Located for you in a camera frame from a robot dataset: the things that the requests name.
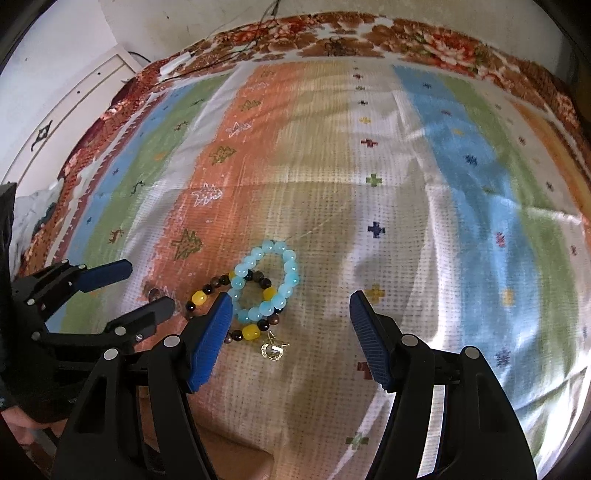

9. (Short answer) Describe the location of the light blue bead bracelet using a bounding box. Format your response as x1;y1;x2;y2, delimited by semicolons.
227;239;302;324

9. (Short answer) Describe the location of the floral brown bedspread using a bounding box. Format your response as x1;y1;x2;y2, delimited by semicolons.
10;11;590;275

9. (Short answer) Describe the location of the black power cable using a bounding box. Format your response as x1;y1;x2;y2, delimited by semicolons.
161;0;283;82

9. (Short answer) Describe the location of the white charger adapter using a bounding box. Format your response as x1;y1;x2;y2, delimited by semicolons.
159;52;192;76

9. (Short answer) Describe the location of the person's left hand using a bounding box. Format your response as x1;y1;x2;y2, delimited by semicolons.
1;406;66;446

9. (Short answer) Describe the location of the white headboard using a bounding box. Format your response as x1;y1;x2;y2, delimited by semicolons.
1;45;141;196

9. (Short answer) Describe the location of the striped colourful cloth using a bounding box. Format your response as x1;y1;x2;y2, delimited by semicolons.
49;59;590;479

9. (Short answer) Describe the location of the small gold pendant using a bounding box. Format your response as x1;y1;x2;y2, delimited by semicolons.
260;331;290;362

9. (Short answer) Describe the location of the yellow black bead bracelet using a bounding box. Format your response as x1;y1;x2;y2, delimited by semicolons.
184;270;284;345

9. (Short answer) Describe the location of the silver metal tin box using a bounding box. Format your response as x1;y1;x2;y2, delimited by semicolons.
138;387;274;480

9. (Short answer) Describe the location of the grey crumpled cloth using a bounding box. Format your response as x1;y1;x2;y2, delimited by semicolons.
9;179;64;271

